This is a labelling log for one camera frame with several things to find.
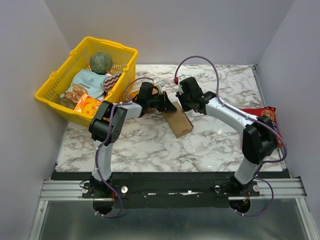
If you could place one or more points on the red candy bag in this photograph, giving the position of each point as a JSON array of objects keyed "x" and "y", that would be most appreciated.
[{"x": 265, "y": 111}]

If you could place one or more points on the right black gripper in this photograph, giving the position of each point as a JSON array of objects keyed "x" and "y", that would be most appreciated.
[{"x": 186, "y": 103}]

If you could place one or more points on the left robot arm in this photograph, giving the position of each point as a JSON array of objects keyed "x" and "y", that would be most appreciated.
[{"x": 107, "y": 124}]

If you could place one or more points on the light blue snack bag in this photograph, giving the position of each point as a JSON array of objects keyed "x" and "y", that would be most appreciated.
[{"x": 85, "y": 82}]

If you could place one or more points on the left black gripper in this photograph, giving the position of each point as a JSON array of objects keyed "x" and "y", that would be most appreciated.
[{"x": 166, "y": 104}]

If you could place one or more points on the aluminium rail frame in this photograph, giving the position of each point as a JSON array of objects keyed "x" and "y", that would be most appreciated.
[{"x": 70, "y": 190}]

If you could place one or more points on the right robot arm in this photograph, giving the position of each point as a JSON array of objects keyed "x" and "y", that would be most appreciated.
[{"x": 257, "y": 139}]

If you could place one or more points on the brown cardboard express box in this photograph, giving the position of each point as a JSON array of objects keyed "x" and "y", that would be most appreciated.
[{"x": 178, "y": 121}]

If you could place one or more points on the orange mango candy bag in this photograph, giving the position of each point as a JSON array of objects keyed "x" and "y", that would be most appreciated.
[{"x": 133, "y": 95}]

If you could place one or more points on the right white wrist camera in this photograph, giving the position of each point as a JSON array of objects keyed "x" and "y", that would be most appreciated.
[{"x": 179, "y": 83}]

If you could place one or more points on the orange cheese snack pack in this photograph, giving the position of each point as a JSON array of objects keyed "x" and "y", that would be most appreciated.
[{"x": 87, "y": 105}]

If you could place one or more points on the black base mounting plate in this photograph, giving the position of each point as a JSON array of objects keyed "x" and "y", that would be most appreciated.
[{"x": 171, "y": 190}]

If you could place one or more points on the green round melon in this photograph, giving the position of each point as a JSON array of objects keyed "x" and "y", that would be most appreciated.
[{"x": 101, "y": 63}]

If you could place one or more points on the striped wavy pouch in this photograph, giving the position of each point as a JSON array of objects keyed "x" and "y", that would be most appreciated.
[{"x": 110, "y": 81}]

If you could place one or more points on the yellow plastic basket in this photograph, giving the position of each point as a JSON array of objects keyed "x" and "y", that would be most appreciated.
[{"x": 65, "y": 87}]

